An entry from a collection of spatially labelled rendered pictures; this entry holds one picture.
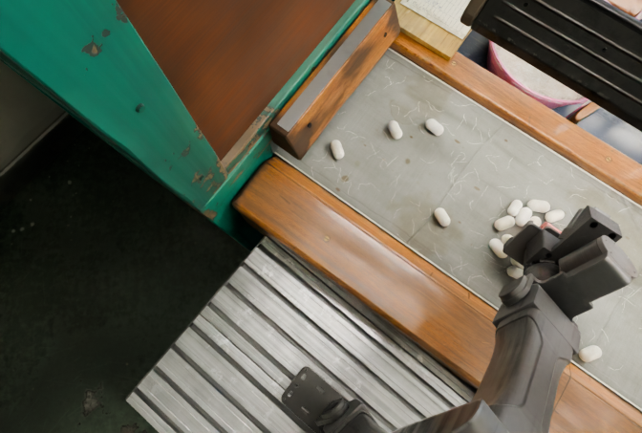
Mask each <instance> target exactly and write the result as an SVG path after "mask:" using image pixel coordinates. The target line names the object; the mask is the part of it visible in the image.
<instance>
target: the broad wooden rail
mask: <svg viewBox="0 0 642 433"><path fill-rule="evenodd" d="M231 203H232V205H233V207H234V208H235V209H236V211H238V212H239V213H240V214H241V216H242V217H243V218H244V219H245V221H246V222H247V223H248V224H249V225H250V226H252V227H253V228H255V229H256V230H257V231H259V232H260V233H262V234H263V235H264V236H265V235H266V236H269V237H270V238H272V239H273V240H274V241H276V242H277V243H279V244H280V245H281V246H283V247H284V248H285V249H287V250H288V251H290V252H291V253H292V254H294V255H295V256H296V257H298V258H299V259H301V260H302V261H303V262H305V263H306V264H307V265H309V266H310V267H311V268H313V269H314V270H315V271H317V272H318V273H320V274H321V275H323V276H324V277H325V278H327V279H328V280H329V281H331V282H332V283H333V284H334V285H335V286H336V287H338V288H339V289H340V290H342V291H343V292H345V293H346V294H348V295H349V296H350V297H352V298H353V299H354V300H356V301H357V302H358V303H360V304H361V305H362V306H364V307H365V308H367V309H368V310H369V311H371V312H372V313H373V314H375V315H376V316H378V317H379V318H380V319H382V320H383V321H385V322H386V323H387V324H389V325H390V326H391V327H393V328H394V329H395V330H397V331H398V332H399V333H401V334H402V335H403V336H405V337H407V338H408V339H409V340H411V341H412V342H413V343H414V344H416V345H417V347H418V348H420V349H421V350H422V351H423V352H425V353H426V354H428V355H429V356H430V357H432V358H433V359H435V360H436V361H437V362H439V363H440V364H441V365H443V366H444V367H445V368H447V369H448V370H450V371H451V372H452V373H454V374H455V375H456V376H458V377H459V378H460V379H462V380H463V381H465V382H466V383H468V384H469V385H470V386H472V387H473V388H474V389H476V390H478V388H479V386H480V384H481V382H482V378H483V376H484V374H485V372H486V369H487V367H488V365H489V363H490V360H491V358H492V356H493V352H494V348H495V343H496V339H495V333H496V330H497V328H496V327H495V326H494V324H493V323H492V321H493V319H494V317H495V315H496V313H497V312H498V311H497V310H495V309H494V308H492V307H491V306H490V305H488V304H487V303H485V302H484V301H483V300H481V299H480V298H478V297H477V296H475V295H474V294H473V293H471V292H470V291H468V290H467V289H466V288H465V287H463V286H462V285H460V284H459V283H457V282H456V281H455V280H453V279H452V278H450V277H449V276H448V275H446V274H445V273H443V272H442V271H440V270H439V269H437V268H436V267H434V266H433V265H431V264H430V263H429V262H427V261H426V260H424V259H423V258H422V257H420V256H419V255H417V254H416V253H414V252H413V251H412V250H410V249H408V248H407V247H405V246H404V245H403V244H401V243H400V242H398V240H396V239H395V238H394V237H392V236H391V235H389V234H388V233H387V232H385V231H384V230H382V229H381V228H379V227H378V226H376V225H375V224H373V223H372V222H370V221H369V220H368V219H366V218H365V217H363V216H362V215H361V214H359V213H358V212H356V211H355V210H353V209H352V208H351V207H349V206H347V205H346V204H344V203H343V202H342V201H340V200H339V199H337V198H336V197H334V196H333V195H332V194H331V193H330V192H328V191H327V190H326V189H324V188H323V187H321V186H320V185H318V184H317V183H315V182H314V181H312V180H311V179H309V178H308V177H307V176H305V175H304V174H302V173H301V172H300V171H298V170H297V169H295V168H294V167H292V166H291V165H290V164H288V163H287V162H285V161H283V160H282V159H281V158H279V157H278V156H273V157H271V158H269V159H268V160H266V161H264V162H263V163H262V164H261V165H260V167H259V168H258V169H257V170H256V172H255V173H254V174H253V175H252V176H251V178H250V179H249V180H248V181H247V183H246V184H245V185H244V187H243V188H242V189H241V190H240V192H239V193H238V194H237V195H236V197H235V198H234V199H233V200H232V202H231ZM549 433H642V412H640V411H639V410H638V409H636V408H635V407H633V406H632V405H631V404H629V403H628V402H626V401H624V400H623V399H622V398H620V397H619V396H617V395H616V394H614V393H613V392H612V391H611V390H610V389H608V388H607V387H605V386H604V385H603V384H601V383H600V382H598V381H597V380H596V379H594V378H592V377H591V376H589V375H588V374H587V373H585V372H584V371H582V370H581V369H579V368H578V367H577V366H575V365H574V364H572V363H570V364H569V365H567V366H566V368H565V369H564V371H563V373H562V375H561V377H560V380H559V384H558V388H557V393H556V398H555V402H554V406H553V411H552V415H551V420H550V427H549Z"/></svg>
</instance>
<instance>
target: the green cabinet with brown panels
mask: <svg viewBox="0 0 642 433"><path fill-rule="evenodd" d="M371 1H372V0H0V58H1V59H2V60H3V61H5V62H6V63H7V64H9V65H10V66H11V67H12V68H13V69H14V70H16V71H17V72H18V73H20V74H21V75H22V76H24V77H25V78H27V79H28V80H29V81H31V82H32V83H33V84H35V85H36V86H37V87H39V88H40V89H41V90H43V91H44V92H45V93H47V94H48V95H49V96H51V97H52V98H54V99H55V100H56V101H58V102H59V103H60V104H62V105H63V106H64V107H66V108H67V109H68V110H70V111H71V112H72V113H74V114H75V115H76V116H78V117H79V118H80V119H82V120H83V121H85V122H86V123H87V124H89V125H90V126H91V127H93V128H94V129H95V130H97V132H98V133H100V134H101V135H102V136H104V137H105V138H106V139H108V140H109V141H111V142H112V143H114V144H115V145H116V146H118V147H119V148H120V149H122V150H123V151H124V152H125V153H127V154H128V155H129V156H130V157H132V158H133V159H134V160H135V161H137V162H138V163H139V164H141V165H142V166H143V167H144V168H146V169H147V170H148V171H149V172H151V173H152V174H153V175H154V176H156V177H157V178H158V179H159V180H161V181H162V182H163V183H164V184H166V185H167V186H168V187H170V188H171V189H172V190H173V191H175V192H176V193H177V194H178V195H180V196H181V197H182V198H184V199H185V200H186V201H187V202H188V203H189V204H191V205H192V206H194V207H195V208H197V209H198V210H202V208H203V207H204V206H205V205H206V203H207V202H208V201H209V200H210V198H211V197H212V196H213V195H214V194H215V192H216V191H217V190H218V189H219V188H220V186H221V185H222V184H223V183H224V182H225V180H226V179H227V174H230V172H231V171H232V170H233V169H234V168H235V167H236V166H237V165H238V163H239V162H240V161H241V160H242V159H243V158H244V157H245V155H246V154H247V153H248V152H249V150H250V149H251V148H252V147H253V146H254V144H255V143H256V142H257V141H258V139H260V138H261V137H262V135H263V134H264V133H265V132H266V131H267V129H268V128H269V124H270V123H271V122H272V121H273V119H274V118H275V117H276V116H277V114H278V113H279V112H280V111H281V110H282V108H283V107H284V106H285V105H286V104H287V102H288V101H289V100H290V99H291V97H292V96H293V95H294V94H295V92H296V91H297V90H298V89H299V88H300V86H301V85H302V84H303V83H304V82H305V80H306V79H307V78H308V77H309V76H310V74H311V73H312V72H313V70H314V69H315V68H316V67H317V66H318V64H319V63H320V62H321V61H322V60H323V58H324V57H325V56H326V55H327V54H328V52H329V51H330V50H331V49H332V47H333V46H334V45H335V44H336V42H337V41H338V40H339V39H340V38H341V36H342V35H343V34H344V33H345V32H346V30H347V29H348V28H349V27H350V25H351V24H352V23H353V22H354V20H355V19H356V18H357V17H358V16H359V14H360V13H361V12H363V11H364V9H365V8H366V7H367V6H368V5H369V3H370V2H371Z"/></svg>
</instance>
